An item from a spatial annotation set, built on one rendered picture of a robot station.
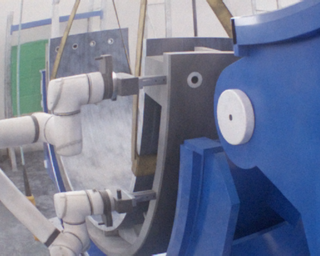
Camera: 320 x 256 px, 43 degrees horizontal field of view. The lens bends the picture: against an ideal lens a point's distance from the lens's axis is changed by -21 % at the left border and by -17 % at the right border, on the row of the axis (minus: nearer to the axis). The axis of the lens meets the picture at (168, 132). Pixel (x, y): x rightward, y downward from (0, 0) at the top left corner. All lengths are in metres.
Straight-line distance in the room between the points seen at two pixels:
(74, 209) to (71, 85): 0.41
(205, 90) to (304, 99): 0.54
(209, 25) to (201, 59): 8.88
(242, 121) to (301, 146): 0.21
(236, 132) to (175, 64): 0.32
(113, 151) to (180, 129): 1.84
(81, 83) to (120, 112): 2.19
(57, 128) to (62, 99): 0.08
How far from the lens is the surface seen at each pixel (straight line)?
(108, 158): 3.21
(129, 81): 1.29
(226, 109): 1.18
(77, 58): 3.51
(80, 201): 1.46
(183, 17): 9.97
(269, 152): 1.09
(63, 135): 1.29
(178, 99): 1.40
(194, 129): 1.46
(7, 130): 1.30
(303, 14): 0.88
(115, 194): 1.51
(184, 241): 1.53
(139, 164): 1.66
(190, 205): 1.43
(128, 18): 9.44
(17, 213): 1.41
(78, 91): 1.27
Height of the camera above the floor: 2.47
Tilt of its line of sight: 14 degrees down
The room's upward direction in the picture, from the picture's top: 1 degrees counter-clockwise
